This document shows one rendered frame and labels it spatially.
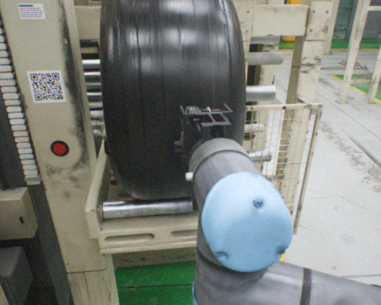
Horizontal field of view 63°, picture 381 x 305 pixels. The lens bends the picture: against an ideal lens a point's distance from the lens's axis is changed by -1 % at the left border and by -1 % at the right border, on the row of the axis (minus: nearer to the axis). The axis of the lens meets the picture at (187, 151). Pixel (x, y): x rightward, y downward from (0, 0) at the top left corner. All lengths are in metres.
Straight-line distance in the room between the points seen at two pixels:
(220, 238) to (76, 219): 0.75
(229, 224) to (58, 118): 0.63
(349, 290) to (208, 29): 0.48
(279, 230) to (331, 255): 1.89
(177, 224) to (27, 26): 0.58
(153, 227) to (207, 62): 0.46
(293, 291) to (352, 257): 1.86
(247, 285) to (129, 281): 1.57
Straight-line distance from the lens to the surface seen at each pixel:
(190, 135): 0.45
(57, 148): 0.85
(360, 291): 0.36
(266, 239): 0.28
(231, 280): 0.32
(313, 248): 2.16
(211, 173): 0.31
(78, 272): 1.13
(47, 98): 0.81
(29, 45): 0.79
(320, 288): 0.35
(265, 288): 0.34
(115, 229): 0.87
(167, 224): 0.86
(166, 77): 0.59
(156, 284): 1.85
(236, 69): 0.63
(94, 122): 1.26
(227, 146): 0.36
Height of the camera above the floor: 1.42
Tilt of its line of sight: 28 degrees down
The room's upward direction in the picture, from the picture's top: straight up
